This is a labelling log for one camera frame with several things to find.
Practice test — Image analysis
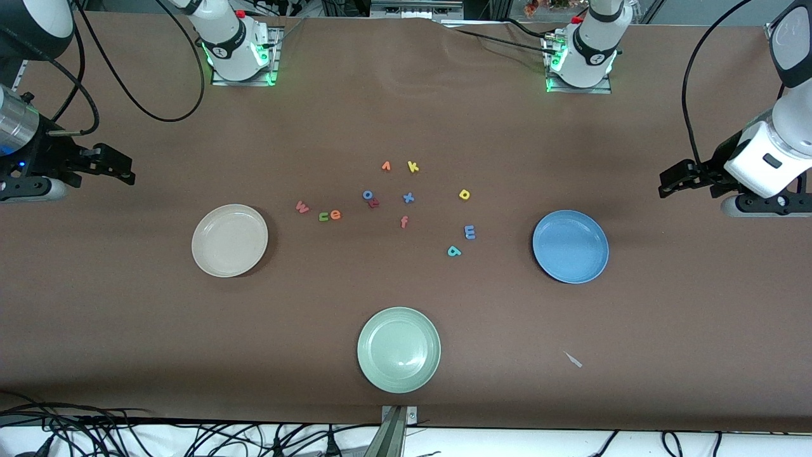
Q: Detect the blue round plate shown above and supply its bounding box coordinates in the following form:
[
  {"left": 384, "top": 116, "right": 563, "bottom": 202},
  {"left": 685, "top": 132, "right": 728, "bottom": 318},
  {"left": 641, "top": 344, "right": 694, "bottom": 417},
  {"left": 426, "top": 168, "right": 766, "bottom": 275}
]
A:
[{"left": 532, "top": 210, "right": 610, "bottom": 284}]

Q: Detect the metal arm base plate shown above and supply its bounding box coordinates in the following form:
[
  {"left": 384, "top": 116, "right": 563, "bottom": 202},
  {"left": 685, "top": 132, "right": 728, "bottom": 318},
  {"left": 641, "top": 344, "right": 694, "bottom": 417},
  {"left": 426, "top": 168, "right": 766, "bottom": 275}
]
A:
[
  {"left": 211, "top": 25, "right": 283, "bottom": 86},
  {"left": 544, "top": 35, "right": 613, "bottom": 95}
]

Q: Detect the green round plate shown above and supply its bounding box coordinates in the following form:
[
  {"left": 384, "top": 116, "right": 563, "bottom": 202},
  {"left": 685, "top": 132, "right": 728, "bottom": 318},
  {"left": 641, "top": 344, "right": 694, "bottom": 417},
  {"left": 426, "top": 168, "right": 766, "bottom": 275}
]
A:
[{"left": 357, "top": 307, "right": 442, "bottom": 394}]

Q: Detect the beige round plate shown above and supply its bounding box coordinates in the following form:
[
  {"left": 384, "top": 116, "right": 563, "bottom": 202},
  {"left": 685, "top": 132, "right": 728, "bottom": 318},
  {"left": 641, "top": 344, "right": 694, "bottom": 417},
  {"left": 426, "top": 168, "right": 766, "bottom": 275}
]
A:
[{"left": 192, "top": 204, "right": 269, "bottom": 278}]

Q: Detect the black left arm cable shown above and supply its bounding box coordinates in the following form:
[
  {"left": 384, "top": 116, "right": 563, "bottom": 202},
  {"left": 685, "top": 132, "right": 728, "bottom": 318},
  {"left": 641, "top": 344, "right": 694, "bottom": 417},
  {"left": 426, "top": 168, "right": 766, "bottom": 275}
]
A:
[{"left": 682, "top": 0, "right": 756, "bottom": 169}]

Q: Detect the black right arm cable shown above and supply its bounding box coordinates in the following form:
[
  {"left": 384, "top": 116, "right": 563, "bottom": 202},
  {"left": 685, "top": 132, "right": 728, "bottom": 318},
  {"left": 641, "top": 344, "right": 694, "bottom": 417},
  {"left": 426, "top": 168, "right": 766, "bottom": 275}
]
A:
[{"left": 38, "top": 0, "right": 206, "bottom": 137}]

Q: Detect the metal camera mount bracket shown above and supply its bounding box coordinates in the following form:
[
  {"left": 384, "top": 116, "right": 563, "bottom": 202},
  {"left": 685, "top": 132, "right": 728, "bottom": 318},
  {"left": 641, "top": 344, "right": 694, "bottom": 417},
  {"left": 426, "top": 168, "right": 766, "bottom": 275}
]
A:
[{"left": 365, "top": 405, "right": 418, "bottom": 457}]

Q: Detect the black cable on table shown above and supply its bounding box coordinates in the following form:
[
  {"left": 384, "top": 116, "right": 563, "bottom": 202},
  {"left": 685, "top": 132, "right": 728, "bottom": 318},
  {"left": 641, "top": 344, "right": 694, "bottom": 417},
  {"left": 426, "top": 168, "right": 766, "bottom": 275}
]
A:
[{"left": 444, "top": 22, "right": 559, "bottom": 58}]

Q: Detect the black cable tangle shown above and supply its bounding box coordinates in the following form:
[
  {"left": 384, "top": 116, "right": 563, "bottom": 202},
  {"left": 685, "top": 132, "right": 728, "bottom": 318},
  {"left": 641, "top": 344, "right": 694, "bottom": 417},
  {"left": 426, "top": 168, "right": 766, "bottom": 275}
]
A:
[{"left": 0, "top": 390, "right": 381, "bottom": 457}]

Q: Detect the brown table cover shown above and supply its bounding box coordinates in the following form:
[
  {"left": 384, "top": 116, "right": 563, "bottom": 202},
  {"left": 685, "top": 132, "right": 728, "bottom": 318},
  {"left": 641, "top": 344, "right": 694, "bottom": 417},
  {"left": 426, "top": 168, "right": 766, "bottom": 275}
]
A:
[{"left": 0, "top": 10, "right": 812, "bottom": 435}]

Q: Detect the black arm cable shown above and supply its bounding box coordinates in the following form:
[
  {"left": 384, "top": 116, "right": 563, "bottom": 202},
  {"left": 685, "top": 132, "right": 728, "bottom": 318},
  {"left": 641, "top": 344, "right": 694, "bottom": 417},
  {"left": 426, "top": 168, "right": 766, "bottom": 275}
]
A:
[
  {"left": 38, "top": 0, "right": 206, "bottom": 137},
  {"left": 682, "top": 0, "right": 756, "bottom": 169}
]

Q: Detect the grey equipment box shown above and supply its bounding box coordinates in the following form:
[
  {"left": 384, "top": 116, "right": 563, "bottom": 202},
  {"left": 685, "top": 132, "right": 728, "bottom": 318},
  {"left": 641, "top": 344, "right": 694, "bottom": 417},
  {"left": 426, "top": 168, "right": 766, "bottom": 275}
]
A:
[{"left": 370, "top": 0, "right": 464, "bottom": 20}]

